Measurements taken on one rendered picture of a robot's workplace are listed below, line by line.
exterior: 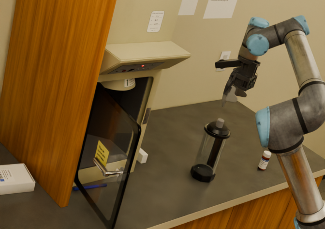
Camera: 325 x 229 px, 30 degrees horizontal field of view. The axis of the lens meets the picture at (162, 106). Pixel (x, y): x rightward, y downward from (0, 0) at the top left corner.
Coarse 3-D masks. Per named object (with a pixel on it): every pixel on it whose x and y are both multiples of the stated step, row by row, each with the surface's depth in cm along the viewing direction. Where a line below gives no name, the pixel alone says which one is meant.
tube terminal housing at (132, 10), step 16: (128, 0) 193; (144, 0) 198; (160, 0) 203; (176, 0) 208; (128, 16) 197; (144, 16) 202; (176, 16) 212; (112, 32) 196; (128, 32) 200; (144, 32) 205; (160, 32) 210; (144, 96) 226; (144, 112) 227; (144, 128) 231
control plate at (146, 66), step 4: (136, 64) 197; (140, 64) 198; (144, 64) 200; (148, 64) 202; (156, 64) 206; (160, 64) 207; (120, 68) 196; (124, 68) 197; (128, 68) 199; (132, 68) 201; (136, 68) 203; (140, 68) 205; (152, 68) 210; (112, 72) 198; (116, 72) 200; (120, 72) 202; (124, 72) 204
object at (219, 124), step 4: (220, 120) 239; (208, 124) 242; (212, 124) 241; (216, 124) 240; (220, 124) 239; (208, 128) 240; (212, 128) 239; (216, 128) 239; (220, 128) 240; (224, 128) 241; (216, 132) 238; (220, 132) 238; (224, 132) 239; (228, 132) 241
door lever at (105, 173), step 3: (93, 159) 191; (96, 159) 190; (96, 162) 190; (99, 162) 189; (96, 165) 190; (99, 165) 188; (102, 165) 188; (99, 168) 188; (102, 168) 187; (105, 168) 187; (117, 168) 188; (102, 171) 187; (105, 171) 186; (108, 171) 186; (111, 171) 187; (114, 171) 187; (117, 171) 188; (105, 174) 185; (108, 174) 186; (111, 174) 187; (114, 174) 187; (117, 174) 188
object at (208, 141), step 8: (208, 136) 240; (224, 136) 238; (208, 144) 241; (216, 144) 240; (224, 144) 243; (200, 152) 244; (208, 152) 242; (216, 152) 242; (200, 160) 245; (208, 160) 243; (216, 160) 244; (200, 168) 245; (208, 168) 245
